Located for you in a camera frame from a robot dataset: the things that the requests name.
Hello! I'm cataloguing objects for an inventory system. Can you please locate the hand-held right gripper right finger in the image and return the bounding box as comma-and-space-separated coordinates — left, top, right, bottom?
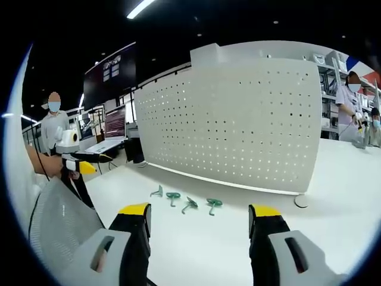
248, 203, 352, 286

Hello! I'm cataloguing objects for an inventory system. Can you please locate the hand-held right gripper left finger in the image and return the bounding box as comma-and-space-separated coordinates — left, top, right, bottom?
64, 202, 152, 286

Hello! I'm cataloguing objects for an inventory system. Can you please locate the green hook assembly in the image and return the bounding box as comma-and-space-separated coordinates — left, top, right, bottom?
165, 191, 182, 207
181, 196, 199, 216
205, 197, 223, 216

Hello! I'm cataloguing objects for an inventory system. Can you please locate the white pegboard mounting plate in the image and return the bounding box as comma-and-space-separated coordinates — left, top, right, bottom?
133, 57, 323, 196

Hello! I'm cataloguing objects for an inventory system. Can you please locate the open laptop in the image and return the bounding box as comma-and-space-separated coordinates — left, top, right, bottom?
84, 104, 128, 153

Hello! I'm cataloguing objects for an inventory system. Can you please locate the black desk monitor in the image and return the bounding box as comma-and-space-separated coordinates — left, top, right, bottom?
123, 137, 146, 164

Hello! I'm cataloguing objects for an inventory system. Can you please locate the round white pegboard foot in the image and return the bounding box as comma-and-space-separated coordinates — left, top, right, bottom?
293, 194, 311, 209

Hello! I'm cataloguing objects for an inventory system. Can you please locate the ceiling light strip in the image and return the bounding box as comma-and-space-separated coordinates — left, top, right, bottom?
126, 0, 156, 20

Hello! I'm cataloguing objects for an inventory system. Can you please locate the metal storage shelf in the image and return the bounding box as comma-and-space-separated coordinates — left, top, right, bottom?
311, 49, 381, 141

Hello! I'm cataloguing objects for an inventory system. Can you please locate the white partition box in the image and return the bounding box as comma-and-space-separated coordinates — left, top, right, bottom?
190, 40, 315, 70

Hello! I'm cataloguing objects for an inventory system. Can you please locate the black cable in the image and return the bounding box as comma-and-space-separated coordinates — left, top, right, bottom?
27, 142, 51, 182

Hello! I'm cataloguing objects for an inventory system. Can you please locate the large black wall screen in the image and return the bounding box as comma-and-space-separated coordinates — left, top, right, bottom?
83, 41, 138, 111

